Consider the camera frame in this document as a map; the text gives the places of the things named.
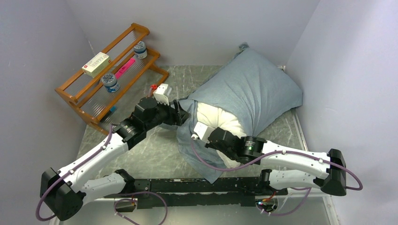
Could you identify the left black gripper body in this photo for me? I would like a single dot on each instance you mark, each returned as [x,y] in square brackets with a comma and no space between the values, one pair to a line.
[164,115]

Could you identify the white pillow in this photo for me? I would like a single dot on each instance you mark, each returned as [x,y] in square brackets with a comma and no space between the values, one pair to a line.
[217,117]

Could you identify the blue grey pillow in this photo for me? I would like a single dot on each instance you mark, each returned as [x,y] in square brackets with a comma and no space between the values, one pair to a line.
[250,87]

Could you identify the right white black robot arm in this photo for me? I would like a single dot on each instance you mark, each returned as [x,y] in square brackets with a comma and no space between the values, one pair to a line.
[285,167]

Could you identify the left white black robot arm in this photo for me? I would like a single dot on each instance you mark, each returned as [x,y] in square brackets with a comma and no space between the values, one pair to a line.
[121,138]

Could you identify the wooden tiered shelf rack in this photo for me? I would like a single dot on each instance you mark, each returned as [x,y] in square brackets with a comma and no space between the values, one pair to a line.
[88,97]

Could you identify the near blue white jar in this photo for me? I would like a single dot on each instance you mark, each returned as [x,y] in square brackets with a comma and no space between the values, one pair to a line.
[110,82]

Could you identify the blue white jar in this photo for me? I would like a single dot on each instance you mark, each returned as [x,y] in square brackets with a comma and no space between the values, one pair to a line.
[140,50]
[110,82]

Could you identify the far blue white jar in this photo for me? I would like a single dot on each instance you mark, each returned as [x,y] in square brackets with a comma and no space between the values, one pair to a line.
[140,50]

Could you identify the white cardboard box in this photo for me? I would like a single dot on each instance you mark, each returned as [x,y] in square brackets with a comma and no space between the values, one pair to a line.
[93,67]

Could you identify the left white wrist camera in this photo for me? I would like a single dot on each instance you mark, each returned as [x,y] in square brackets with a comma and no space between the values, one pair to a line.
[161,93]

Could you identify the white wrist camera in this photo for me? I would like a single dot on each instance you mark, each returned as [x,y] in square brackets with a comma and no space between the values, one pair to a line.
[202,132]
[161,93]

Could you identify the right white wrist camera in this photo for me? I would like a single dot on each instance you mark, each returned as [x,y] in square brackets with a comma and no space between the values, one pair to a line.
[202,132]

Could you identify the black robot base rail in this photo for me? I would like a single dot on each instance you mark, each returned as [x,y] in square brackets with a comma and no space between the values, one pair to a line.
[244,191]

